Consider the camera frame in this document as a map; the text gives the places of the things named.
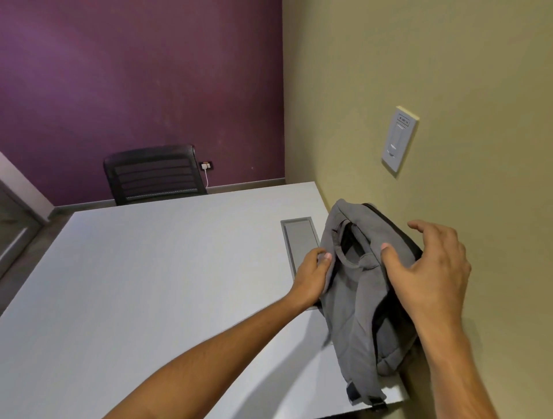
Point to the black mesh office chair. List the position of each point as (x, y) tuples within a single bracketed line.
[(155, 175)]

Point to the person's left forearm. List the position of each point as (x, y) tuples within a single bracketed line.
[(203, 362)]

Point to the grey backpack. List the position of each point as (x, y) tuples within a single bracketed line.
[(363, 298)]

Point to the person's right thumb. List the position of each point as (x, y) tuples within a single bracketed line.
[(394, 263)]

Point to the person's left hand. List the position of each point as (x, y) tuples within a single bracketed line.
[(310, 278)]

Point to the white wall switch panel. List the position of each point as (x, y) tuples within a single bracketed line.
[(399, 140)]

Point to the person's right forearm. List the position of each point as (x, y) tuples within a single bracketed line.
[(462, 371)]

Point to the person's right hand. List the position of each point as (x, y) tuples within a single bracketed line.
[(436, 272)]

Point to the wall power socket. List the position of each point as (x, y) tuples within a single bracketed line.
[(207, 165)]

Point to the person's left thumb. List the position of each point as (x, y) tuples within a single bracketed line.
[(324, 270)]

